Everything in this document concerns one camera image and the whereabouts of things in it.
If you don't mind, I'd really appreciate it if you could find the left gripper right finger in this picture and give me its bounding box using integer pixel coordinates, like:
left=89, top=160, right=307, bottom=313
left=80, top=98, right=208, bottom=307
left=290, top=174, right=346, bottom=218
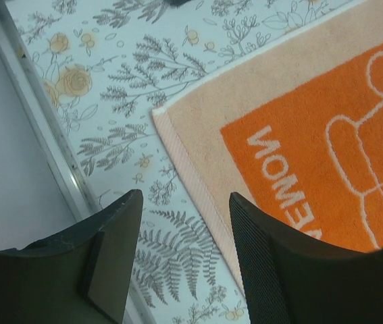
left=229, top=192, right=383, bottom=323

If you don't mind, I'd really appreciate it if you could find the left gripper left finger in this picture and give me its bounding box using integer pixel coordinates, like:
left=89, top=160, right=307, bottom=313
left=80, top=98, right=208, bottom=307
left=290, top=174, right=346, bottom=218
left=0, top=190, right=143, bottom=323

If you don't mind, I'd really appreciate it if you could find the orange peach printed towel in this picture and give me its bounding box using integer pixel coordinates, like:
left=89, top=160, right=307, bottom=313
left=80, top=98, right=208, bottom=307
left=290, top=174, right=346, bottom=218
left=153, top=1, right=383, bottom=283

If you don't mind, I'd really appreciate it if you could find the floral table mat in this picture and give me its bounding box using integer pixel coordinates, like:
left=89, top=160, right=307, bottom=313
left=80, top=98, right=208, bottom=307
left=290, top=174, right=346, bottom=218
left=5, top=1, right=342, bottom=323

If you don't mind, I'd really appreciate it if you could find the aluminium frame rail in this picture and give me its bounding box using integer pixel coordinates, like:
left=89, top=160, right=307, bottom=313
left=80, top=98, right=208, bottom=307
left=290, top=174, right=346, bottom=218
left=0, top=1, right=154, bottom=323

